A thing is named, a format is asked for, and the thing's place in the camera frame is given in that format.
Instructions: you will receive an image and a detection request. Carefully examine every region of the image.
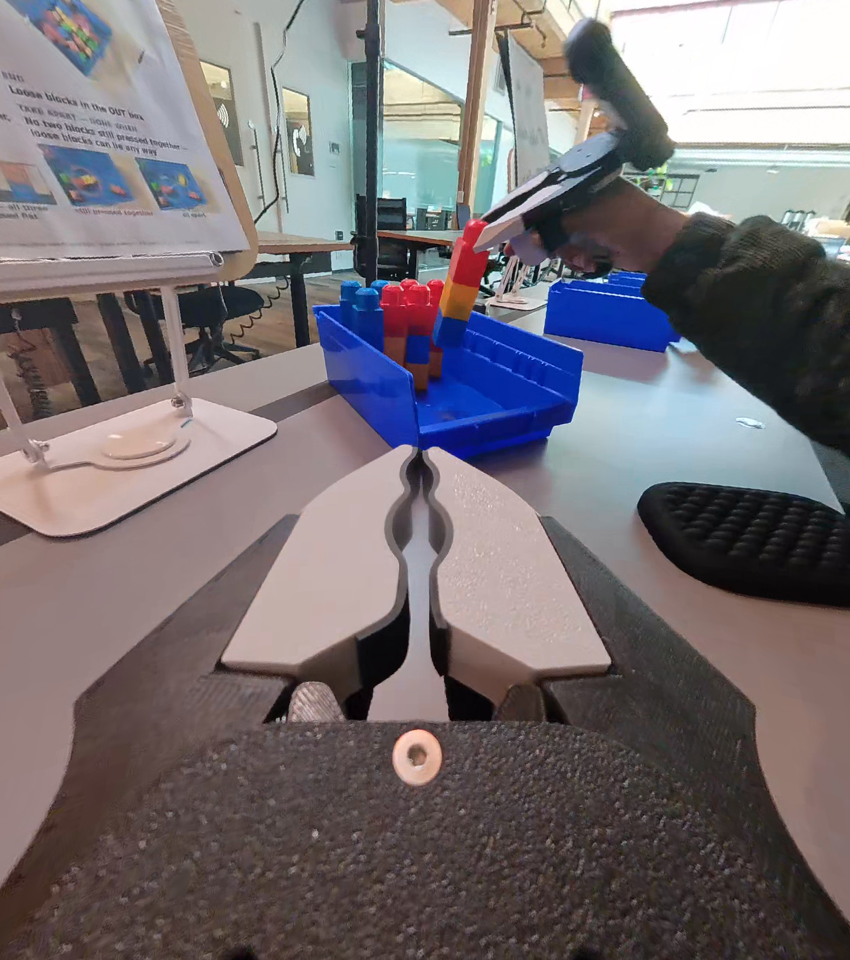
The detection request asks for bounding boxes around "printed instruction sheet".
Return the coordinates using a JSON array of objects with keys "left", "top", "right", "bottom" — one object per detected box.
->
[{"left": 0, "top": 0, "right": 252, "bottom": 262}]

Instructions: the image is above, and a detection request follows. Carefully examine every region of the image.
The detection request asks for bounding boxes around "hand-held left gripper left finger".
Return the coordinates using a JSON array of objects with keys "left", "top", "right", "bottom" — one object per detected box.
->
[{"left": 219, "top": 444, "right": 421, "bottom": 702}]

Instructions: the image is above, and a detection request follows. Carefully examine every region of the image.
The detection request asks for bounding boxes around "white document stand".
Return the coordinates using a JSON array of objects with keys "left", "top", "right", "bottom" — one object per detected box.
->
[
  {"left": 485, "top": 33, "right": 552, "bottom": 313},
  {"left": 0, "top": 0, "right": 278, "bottom": 538}
]

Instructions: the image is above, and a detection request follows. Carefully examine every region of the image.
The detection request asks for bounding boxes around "wooden desk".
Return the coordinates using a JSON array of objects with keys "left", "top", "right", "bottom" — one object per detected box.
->
[
  {"left": 256, "top": 232, "right": 354, "bottom": 350},
  {"left": 378, "top": 228, "right": 471, "bottom": 282}
]

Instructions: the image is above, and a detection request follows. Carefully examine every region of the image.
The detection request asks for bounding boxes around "red mega block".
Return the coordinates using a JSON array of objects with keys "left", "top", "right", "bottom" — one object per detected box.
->
[{"left": 449, "top": 219, "right": 492, "bottom": 288}]

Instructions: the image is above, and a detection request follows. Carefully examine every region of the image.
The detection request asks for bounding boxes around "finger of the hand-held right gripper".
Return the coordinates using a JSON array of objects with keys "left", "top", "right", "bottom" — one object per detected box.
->
[
  {"left": 483, "top": 169, "right": 573, "bottom": 225},
  {"left": 472, "top": 208, "right": 543, "bottom": 255}
]

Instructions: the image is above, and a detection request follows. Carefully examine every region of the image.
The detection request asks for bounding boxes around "cluster of block towers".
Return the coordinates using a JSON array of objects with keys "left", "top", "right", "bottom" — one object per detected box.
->
[{"left": 340, "top": 277, "right": 447, "bottom": 393}]

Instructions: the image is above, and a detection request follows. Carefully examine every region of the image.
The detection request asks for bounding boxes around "black light stand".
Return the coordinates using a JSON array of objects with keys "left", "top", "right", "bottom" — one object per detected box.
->
[{"left": 353, "top": 0, "right": 390, "bottom": 282}]

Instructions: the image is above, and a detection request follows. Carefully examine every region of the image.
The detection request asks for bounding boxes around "person's right forearm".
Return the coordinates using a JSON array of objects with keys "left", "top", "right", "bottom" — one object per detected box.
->
[{"left": 642, "top": 212, "right": 850, "bottom": 481}]

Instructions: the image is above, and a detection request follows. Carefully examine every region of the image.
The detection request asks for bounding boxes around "black office chair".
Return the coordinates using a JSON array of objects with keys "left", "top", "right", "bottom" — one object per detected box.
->
[
  {"left": 141, "top": 283, "right": 267, "bottom": 374},
  {"left": 353, "top": 196, "right": 411, "bottom": 282}
]

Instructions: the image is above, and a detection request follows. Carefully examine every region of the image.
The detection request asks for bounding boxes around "wall icon panel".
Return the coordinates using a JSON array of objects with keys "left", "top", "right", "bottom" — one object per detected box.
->
[
  {"left": 200, "top": 60, "right": 246, "bottom": 168},
  {"left": 281, "top": 87, "right": 315, "bottom": 178}
]

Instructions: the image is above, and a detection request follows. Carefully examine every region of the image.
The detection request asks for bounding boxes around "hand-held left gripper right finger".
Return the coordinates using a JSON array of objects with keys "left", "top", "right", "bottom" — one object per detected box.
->
[{"left": 423, "top": 447, "right": 613, "bottom": 702}]

